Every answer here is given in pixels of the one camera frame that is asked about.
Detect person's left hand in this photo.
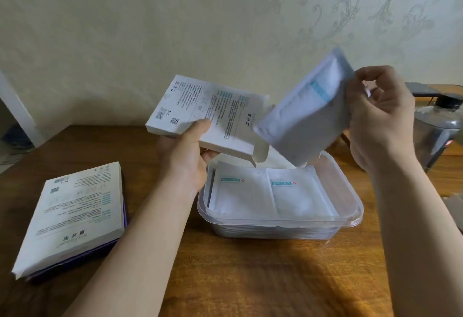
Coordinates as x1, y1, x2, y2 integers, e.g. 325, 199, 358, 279
156, 117, 221, 195

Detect person's right hand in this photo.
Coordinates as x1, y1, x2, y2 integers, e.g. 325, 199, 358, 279
345, 65, 417, 173

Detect stack of white boxes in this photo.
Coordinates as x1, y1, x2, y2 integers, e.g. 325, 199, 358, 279
145, 74, 271, 168
443, 193, 463, 234

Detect clear plastic container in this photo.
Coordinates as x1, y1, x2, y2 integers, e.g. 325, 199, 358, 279
197, 150, 364, 241

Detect white box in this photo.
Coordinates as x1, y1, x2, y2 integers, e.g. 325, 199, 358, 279
11, 162, 125, 279

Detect purple box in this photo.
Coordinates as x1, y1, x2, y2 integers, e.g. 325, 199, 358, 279
25, 190, 128, 284

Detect person's right forearm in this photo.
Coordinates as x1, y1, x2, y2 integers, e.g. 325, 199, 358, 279
365, 146, 463, 317

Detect person's left forearm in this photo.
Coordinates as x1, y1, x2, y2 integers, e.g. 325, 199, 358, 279
63, 179, 200, 317

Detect black smartphone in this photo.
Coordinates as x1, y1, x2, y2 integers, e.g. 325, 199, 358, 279
405, 82, 442, 98

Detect clear bottle with black cap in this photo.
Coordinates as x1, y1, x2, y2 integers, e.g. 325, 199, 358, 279
412, 92, 463, 173

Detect small wooden desk shelf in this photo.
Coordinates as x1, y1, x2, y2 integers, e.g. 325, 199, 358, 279
340, 84, 463, 158

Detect dark blue bundle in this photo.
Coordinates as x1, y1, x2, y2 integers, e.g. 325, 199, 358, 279
1, 125, 35, 147

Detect white papers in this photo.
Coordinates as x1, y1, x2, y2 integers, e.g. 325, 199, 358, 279
0, 146, 35, 166

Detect white bookshelf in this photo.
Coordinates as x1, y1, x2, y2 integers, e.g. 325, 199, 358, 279
0, 69, 46, 147

